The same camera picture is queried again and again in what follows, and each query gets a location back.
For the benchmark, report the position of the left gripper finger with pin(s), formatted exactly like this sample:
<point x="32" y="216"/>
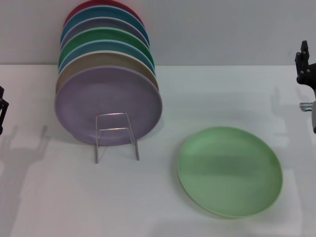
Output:
<point x="3" y="111"/>

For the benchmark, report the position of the grey lavender plate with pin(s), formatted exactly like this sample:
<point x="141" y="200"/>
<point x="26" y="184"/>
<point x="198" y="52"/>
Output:
<point x="106" y="23"/>

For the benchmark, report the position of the purple plate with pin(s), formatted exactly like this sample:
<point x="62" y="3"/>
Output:
<point x="98" y="98"/>

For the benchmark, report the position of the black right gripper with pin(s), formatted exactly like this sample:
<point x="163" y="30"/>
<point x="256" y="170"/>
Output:
<point x="313" y="76"/>

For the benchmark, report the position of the tan plate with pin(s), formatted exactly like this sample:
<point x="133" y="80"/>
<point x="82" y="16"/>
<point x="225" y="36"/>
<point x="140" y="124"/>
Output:
<point x="103" y="59"/>

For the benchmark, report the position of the red plate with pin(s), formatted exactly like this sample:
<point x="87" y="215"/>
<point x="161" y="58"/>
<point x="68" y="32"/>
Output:
<point x="74" y="11"/>

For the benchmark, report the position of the dark green plate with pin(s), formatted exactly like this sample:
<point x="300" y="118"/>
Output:
<point x="106" y="34"/>

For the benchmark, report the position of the teal plate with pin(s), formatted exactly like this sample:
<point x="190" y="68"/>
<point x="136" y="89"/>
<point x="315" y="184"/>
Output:
<point x="103" y="12"/>

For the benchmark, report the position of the light green plate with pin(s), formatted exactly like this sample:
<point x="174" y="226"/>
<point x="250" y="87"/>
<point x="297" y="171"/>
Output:
<point x="229" y="172"/>

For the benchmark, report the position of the light blue plate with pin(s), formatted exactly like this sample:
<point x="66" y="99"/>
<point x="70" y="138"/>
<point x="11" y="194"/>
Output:
<point x="106" y="45"/>

